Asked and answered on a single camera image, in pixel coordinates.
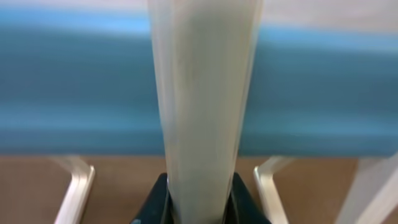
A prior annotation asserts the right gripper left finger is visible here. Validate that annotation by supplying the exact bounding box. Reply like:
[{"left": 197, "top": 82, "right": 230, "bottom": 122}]
[{"left": 130, "top": 172, "right": 171, "bottom": 224}]

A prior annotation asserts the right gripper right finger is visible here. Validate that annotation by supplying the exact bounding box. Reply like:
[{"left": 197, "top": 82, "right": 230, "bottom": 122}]
[{"left": 228, "top": 172, "right": 272, "bottom": 224}]

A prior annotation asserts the white pipette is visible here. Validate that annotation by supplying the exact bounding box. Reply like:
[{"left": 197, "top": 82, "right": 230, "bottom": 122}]
[{"left": 147, "top": 0, "right": 264, "bottom": 224}]

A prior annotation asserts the white and blue stand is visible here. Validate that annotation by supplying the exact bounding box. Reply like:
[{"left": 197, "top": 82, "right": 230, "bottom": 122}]
[{"left": 0, "top": 6, "right": 398, "bottom": 224}]

